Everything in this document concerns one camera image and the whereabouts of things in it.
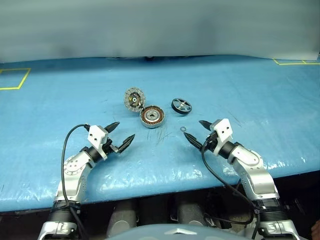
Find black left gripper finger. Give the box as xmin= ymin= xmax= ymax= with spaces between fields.
xmin=103 ymin=121 xmax=121 ymax=134
xmin=116 ymin=133 xmax=136 ymax=154

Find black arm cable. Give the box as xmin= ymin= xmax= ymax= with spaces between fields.
xmin=201 ymin=138 xmax=262 ymax=240
xmin=61 ymin=123 xmax=90 ymax=240

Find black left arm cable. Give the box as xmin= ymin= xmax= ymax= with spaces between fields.
xmin=61 ymin=123 xmax=90 ymax=240

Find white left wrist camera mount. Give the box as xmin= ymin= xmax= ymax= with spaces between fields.
xmin=87 ymin=124 xmax=110 ymax=161

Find white backdrop panel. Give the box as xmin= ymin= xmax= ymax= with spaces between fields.
xmin=0 ymin=0 xmax=320 ymax=64

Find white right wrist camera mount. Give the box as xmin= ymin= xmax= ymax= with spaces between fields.
xmin=211 ymin=118 xmax=234 ymax=155

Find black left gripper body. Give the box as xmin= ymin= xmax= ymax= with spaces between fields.
xmin=101 ymin=136 xmax=120 ymax=158

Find grey-blue robot chest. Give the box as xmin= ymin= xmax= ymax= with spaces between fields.
xmin=104 ymin=223 xmax=251 ymax=240

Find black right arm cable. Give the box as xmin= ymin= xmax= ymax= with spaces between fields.
xmin=201 ymin=138 xmax=262 ymax=240

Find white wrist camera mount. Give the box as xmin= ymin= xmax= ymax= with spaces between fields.
xmin=87 ymin=124 xmax=110 ymax=161
xmin=211 ymin=118 xmax=234 ymax=155

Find yellow tape square outline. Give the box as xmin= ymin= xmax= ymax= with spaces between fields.
xmin=0 ymin=67 xmax=32 ymax=91

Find blue plastic table cover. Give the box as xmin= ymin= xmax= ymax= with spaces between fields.
xmin=0 ymin=54 xmax=320 ymax=213

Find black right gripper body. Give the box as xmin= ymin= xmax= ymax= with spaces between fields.
xmin=202 ymin=130 xmax=221 ymax=152

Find grey cylindrical robot leg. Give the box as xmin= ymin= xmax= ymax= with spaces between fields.
xmin=174 ymin=196 xmax=209 ymax=228
xmin=106 ymin=199 xmax=138 ymax=238

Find motor stator with copper windings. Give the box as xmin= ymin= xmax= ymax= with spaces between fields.
xmin=139 ymin=105 xmax=166 ymax=130

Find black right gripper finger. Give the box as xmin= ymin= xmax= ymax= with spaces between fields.
xmin=182 ymin=132 xmax=203 ymax=149
xmin=198 ymin=120 xmax=213 ymax=131

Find black rotor cap silver spokes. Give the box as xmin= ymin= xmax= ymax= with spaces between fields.
xmin=170 ymin=97 xmax=194 ymax=116

